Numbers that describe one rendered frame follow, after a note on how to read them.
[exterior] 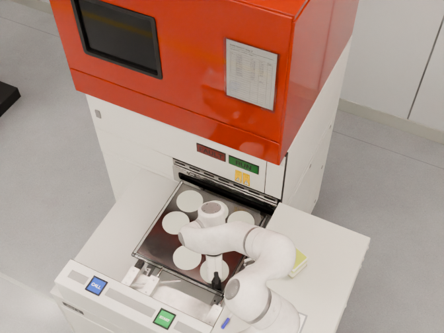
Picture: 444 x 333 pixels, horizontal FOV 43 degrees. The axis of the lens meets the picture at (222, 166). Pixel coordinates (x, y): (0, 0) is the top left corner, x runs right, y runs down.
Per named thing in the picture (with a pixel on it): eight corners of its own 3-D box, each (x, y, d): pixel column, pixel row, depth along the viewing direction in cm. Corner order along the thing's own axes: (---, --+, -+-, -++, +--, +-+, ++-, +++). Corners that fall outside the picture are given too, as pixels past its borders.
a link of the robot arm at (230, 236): (227, 275, 153) (179, 250, 179) (275, 252, 160) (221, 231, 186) (219, 244, 151) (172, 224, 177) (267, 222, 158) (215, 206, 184)
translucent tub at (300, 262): (291, 253, 195) (292, 242, 189) (306, 267, 191) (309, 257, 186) (275, 266, 192) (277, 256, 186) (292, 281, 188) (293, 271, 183)
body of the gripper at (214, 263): (201, 236, 188) (203, 262, 194) (203, 257, 180) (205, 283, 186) (223, 234, 189) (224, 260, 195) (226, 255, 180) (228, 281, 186)
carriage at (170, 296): (132, 272, 204) (131, 268, 201) (223, 314, 193) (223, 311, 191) (119, 291, 199) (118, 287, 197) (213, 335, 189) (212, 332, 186)
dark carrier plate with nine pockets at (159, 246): (183, 184, 222) (183, 182, 222) (263, 216, 212) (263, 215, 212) (136, 253, 203) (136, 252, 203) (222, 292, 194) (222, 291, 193)
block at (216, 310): (214, 306, 192) (214, 303, 189) (223, 311, 191) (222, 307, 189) (203, 327, 187) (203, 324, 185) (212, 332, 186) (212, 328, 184)
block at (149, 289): (152, 278, 199) (151, 274, 196) (160, 282, 198) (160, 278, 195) (140, 297, 194) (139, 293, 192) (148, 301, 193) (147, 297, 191)
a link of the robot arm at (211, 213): (207, 254, 178) (231, 242, 182) (204, 220, 171) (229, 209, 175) (193, 240, 184) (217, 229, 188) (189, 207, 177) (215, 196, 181)
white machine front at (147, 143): (104, 147, 244) (86, 78, 212) (280, 217, 221) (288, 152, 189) (100, 152, 242) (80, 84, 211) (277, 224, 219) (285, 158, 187)
